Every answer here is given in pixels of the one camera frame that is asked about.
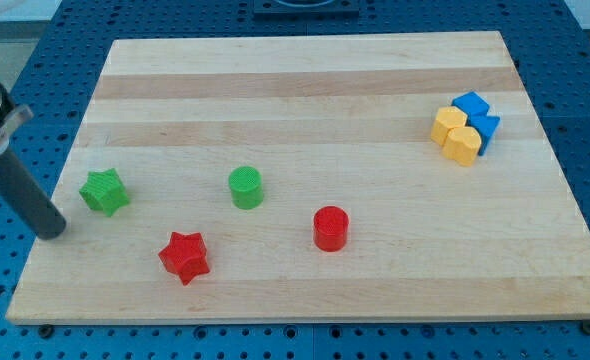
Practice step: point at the green cylinder block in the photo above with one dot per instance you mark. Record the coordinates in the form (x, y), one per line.
(245, 185)

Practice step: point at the blue triangle block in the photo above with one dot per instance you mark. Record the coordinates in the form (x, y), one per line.
(486, 126)

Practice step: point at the green star block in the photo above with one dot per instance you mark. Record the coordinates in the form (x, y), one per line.
(104, 191)

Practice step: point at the red star block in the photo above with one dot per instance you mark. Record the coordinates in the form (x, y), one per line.
(185, 256)

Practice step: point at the blue cube block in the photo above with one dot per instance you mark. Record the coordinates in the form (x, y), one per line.
(472, 104)

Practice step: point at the yellow hexagon block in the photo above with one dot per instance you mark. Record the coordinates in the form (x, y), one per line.
(446, 119)

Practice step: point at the yellow heart block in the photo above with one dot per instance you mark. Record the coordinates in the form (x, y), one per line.
(462, 145)

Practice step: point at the red cylinder block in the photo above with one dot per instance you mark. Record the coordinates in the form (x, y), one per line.
(330, 228)

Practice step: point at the wooden board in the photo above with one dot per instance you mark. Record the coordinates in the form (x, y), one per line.
(327, 121)

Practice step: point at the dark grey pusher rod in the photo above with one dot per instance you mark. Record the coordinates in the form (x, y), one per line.
(24, 195)

